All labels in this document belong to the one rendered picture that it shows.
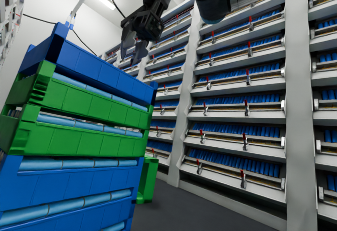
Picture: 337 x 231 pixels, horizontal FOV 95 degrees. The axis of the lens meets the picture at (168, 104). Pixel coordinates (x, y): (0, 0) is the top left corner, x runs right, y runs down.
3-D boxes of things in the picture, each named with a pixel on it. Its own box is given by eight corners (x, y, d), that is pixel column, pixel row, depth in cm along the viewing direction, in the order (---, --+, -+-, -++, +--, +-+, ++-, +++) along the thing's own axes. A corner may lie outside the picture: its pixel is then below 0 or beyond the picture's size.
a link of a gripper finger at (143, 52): (139, 66, 48) (147, 37, 48) (128, 64, 52) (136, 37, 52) (146, 69, 51) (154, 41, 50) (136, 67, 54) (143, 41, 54)
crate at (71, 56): (116, 105, 62) (121, 87, 64) (154, 106, 50) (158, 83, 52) (16, 73, 39) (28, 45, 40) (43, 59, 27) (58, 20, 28)
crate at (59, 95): (111, 125, 60) (116, 105, 62) (149, 131, 48) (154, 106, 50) (4, 103, 37) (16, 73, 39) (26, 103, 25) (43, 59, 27)
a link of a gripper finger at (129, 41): (123, 53, 43) (139, 27, 45) (112, 52, 47) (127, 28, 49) (131, 60, 46) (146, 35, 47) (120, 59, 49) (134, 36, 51)
